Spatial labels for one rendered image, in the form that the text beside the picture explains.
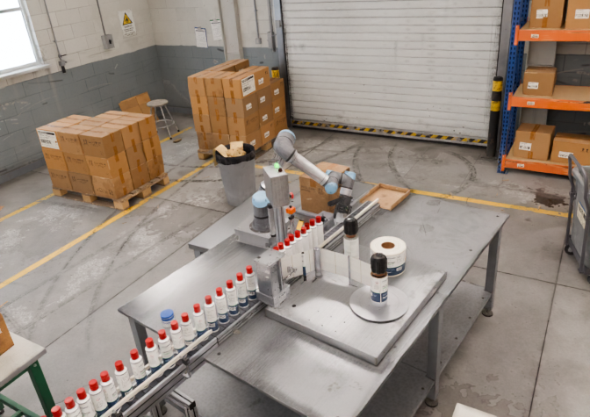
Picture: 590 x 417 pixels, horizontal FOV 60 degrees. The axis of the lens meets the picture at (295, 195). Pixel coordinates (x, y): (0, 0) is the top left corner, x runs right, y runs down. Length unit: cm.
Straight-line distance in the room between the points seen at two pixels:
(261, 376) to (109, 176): 403
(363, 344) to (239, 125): 466
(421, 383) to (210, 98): 474
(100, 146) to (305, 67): 328
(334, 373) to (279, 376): 25
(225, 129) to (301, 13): 200
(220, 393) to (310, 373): 96
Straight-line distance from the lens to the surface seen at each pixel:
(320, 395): 240
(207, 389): 338
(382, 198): 391
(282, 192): 284
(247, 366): 257
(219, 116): 692
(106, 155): 601
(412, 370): 337
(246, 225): 349
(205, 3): 878
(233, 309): 275
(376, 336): 259
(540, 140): 637
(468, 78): 697
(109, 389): 239
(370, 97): 744
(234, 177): 564
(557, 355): 400
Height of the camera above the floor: 260
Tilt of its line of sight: 26 degrees down
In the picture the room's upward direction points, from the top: 5 degrees counter-clockwise
